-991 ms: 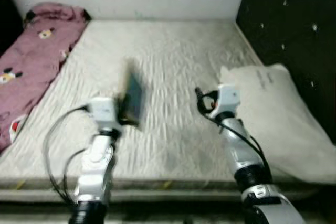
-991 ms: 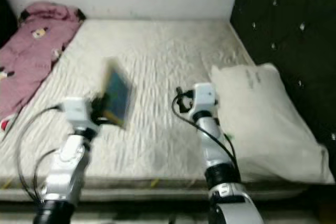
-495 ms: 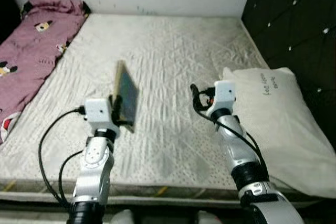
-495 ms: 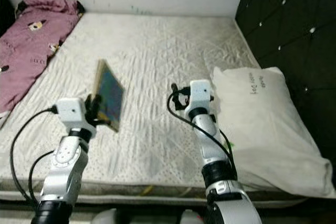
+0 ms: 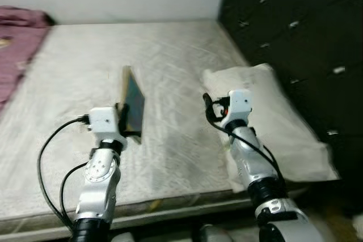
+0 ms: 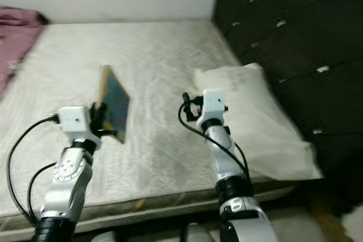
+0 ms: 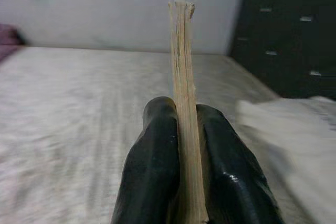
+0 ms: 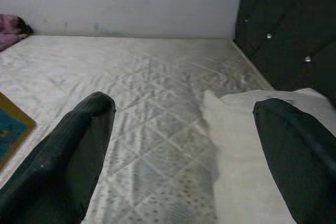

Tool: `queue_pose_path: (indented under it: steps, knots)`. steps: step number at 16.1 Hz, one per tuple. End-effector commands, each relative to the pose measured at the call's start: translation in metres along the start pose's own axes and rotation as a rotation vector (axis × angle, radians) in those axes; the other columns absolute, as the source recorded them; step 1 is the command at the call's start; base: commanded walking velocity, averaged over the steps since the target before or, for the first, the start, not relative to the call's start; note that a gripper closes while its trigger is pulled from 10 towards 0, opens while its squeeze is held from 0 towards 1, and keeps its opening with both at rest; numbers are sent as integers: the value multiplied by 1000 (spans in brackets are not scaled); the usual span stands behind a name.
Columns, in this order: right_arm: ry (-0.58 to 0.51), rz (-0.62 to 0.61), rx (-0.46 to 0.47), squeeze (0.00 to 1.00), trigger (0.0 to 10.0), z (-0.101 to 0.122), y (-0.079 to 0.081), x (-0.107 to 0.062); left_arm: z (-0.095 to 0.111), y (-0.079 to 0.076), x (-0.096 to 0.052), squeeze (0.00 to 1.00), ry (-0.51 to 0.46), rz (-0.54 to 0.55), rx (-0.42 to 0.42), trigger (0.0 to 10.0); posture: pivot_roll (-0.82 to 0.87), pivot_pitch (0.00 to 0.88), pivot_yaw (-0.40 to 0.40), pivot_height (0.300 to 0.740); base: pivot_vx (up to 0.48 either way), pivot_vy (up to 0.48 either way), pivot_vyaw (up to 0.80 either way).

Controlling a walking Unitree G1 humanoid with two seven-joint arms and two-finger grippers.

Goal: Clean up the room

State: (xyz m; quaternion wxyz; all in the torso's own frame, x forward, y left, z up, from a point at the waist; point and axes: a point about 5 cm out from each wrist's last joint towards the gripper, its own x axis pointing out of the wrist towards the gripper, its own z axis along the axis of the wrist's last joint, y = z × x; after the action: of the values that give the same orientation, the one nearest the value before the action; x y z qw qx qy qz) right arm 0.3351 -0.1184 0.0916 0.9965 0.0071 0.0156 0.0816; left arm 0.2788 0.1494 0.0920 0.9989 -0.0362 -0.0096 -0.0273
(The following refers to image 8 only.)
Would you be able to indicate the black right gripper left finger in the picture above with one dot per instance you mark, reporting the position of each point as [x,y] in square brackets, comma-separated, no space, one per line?
[60,166]

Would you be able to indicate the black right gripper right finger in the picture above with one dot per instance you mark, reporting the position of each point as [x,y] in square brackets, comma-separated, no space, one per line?
[304,166]

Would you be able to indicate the white pillow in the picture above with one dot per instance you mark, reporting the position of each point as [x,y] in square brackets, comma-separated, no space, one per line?
[236,142]

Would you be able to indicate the purple cartoon print blanket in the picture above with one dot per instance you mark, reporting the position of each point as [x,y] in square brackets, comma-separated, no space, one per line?
[9,30]

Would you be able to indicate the yellow bordered blue book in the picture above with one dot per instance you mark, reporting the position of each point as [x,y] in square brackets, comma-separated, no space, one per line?
[13,132]

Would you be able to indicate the white quilted mattress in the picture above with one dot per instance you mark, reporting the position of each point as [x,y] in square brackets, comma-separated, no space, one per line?
[157,103]

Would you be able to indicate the black tufted headboard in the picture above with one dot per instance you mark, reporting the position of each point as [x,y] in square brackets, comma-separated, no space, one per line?
[288,37]

